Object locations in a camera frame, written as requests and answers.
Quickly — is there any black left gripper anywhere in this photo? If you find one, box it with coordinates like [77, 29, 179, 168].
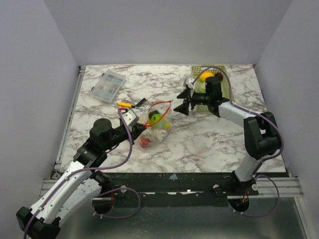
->
[103, 122, 148, 151]

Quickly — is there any peach toy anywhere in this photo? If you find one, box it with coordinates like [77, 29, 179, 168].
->
[139, 136, 152, 148]

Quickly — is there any yellow banana toy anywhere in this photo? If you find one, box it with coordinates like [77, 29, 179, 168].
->
[163, 121, 170, 130]

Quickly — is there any clear zip bag orange zipper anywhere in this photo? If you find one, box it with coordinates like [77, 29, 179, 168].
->
[138, 100, 172, 149]

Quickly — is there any small bright green vegetable toy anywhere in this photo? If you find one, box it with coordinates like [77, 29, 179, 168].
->
[150, 114, 162, 127]

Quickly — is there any grey oyster mushroom toy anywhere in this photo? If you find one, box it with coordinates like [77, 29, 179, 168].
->
[146, 127, 168, 142]

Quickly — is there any green cabbage toy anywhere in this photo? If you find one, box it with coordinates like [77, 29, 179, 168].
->
[194, 81, 206, 93]

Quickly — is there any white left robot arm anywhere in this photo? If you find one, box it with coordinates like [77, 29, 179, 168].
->
[16, 100, 172, 239]

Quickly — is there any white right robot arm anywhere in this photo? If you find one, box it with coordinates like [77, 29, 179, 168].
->
[174, 77, 284, 195]

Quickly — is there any yellow round fruit toy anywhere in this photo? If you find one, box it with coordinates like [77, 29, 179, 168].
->
[198, 72, 215, 82]

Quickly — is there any pale green perforated basket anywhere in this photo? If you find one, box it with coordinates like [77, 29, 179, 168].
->
[195, 67, 229, 117]

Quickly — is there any black bit holder strip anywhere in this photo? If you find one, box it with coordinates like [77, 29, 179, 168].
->
[136, 98, 146, 107]

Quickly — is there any dark red plum toy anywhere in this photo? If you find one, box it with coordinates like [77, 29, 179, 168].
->
[215, 72, 223, 81]

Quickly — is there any clear plastic organizer box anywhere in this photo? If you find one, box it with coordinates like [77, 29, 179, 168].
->
[91, 70, 126, 104]

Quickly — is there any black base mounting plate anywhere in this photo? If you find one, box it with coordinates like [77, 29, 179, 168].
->
[51, 171, 292, 209]

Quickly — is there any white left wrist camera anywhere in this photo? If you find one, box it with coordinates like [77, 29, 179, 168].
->
[118, 108, 139, 127]

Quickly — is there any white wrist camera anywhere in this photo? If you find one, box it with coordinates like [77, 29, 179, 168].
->
[183, 77, 195, 97]
[118, 108, 139, 127]

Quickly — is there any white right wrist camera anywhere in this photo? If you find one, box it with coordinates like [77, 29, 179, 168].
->
[183, 77, 195, 97]

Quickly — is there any aluminium frame rail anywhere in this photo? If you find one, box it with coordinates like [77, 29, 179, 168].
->
[39, 177, 304, 199]

